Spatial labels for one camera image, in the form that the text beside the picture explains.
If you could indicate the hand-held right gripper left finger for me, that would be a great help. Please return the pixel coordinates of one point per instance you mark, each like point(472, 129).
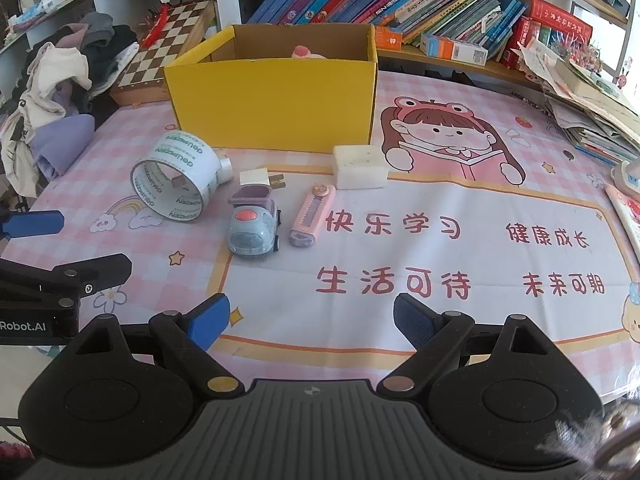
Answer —
point(210, 321)

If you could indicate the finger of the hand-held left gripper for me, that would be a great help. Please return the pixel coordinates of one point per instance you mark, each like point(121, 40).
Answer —
point(32, 224)
point(90, 272)

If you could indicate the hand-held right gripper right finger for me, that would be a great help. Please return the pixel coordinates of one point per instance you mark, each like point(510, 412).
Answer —
point(412, 317)

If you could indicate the wooden desktop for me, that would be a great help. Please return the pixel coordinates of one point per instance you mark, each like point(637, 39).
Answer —
point(435, 67)

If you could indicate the pink printed desk mat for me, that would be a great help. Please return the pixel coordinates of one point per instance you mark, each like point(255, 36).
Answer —
point(450, 260)

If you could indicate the grey toy car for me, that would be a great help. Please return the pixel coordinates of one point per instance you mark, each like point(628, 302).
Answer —
point(250, 230)

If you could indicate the pile of clothes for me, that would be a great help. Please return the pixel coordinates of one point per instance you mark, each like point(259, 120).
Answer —
point(60, 85)

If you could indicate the pink utility knife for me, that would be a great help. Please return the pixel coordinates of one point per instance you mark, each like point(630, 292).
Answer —
point(310, 217)

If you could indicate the white power plug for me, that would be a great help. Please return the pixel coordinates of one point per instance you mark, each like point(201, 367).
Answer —
point(255, 178)

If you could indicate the clear packing tape roll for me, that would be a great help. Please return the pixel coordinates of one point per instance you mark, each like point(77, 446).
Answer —
point(195, 160)

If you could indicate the white sponge block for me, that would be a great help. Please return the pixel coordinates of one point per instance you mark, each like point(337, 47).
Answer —
point(360, 167)

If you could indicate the wooden chessboard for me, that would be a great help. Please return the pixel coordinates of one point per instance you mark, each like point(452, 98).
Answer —
point(165, 45)

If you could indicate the yellow cardboard box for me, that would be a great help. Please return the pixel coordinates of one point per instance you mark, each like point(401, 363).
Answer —
point(270, 105)

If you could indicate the red toy stick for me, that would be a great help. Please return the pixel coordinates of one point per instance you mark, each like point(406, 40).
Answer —
point(155, 27)

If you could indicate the pink book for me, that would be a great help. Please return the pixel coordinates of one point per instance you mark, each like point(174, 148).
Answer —
point(627, 215)

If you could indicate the small white object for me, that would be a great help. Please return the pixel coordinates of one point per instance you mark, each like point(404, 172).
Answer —
point(626, 175)

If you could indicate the white orange small box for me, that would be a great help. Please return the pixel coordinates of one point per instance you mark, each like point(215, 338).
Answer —
point(452, 49)

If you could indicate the stack of papers and books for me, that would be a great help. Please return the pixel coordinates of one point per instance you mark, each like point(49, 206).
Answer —
point(590, 105)

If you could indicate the pink plush toy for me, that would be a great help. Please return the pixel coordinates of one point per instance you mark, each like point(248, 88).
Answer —
point(305, 52)

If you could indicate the thick red dictionary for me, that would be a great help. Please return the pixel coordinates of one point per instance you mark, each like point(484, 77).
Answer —
point(560, 20)

